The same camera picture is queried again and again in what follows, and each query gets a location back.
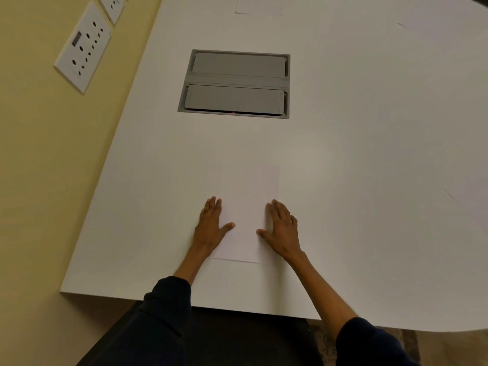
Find person's left hand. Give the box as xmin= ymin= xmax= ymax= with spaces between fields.
xmin=192 ymin=196 xmax=236 ymax=257

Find person's right hand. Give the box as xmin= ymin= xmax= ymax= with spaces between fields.
xmin=256 ymin=200 xmax=306 ymax=264

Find white paper sheet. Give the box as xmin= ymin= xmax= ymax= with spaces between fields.
xmin=211 ymin=163 xmax=281 ymax=264

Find person's left forearm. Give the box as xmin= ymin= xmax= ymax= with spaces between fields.
xmin=138 ymin=246 xmax=213 ymax=338

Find person's right forearm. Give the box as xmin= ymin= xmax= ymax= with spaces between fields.
xmin=287 ymin=251 xmax=422 ymax=366

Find person's dark trousers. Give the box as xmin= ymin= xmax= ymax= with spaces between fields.
xmin=75 ymin=300 xmax=325 ymax=366

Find grey table cable box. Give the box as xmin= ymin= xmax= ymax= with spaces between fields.
xmin=177 ymin=49 xmax=291 ymax=119

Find large white wall socket plate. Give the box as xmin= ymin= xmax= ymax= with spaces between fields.
xmin=54 ymin=1 xmax=113 ymax=95

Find small white wall socket plate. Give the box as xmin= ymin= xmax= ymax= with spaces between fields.
xmin=96 ymin=0 xmax=126 ymax=26

